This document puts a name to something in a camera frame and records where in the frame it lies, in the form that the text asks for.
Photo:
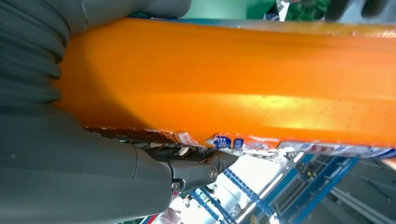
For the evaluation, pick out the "blue metal rack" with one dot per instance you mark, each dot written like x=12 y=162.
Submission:
x=325 y=182

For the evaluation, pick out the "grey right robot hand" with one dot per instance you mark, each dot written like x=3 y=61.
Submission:
x=77 y=176

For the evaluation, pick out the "green plastic crate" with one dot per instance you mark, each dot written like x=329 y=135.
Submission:
x=309 y=10

